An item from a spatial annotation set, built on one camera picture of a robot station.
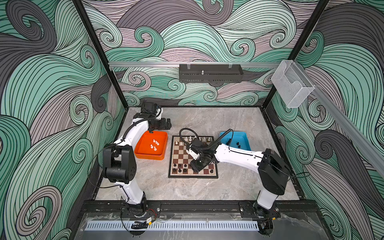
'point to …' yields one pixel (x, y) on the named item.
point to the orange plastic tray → (151, 146)
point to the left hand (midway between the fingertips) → (165, 124)
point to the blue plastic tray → (237, 139)
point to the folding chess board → (180, 160)
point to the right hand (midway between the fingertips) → (195, 166)
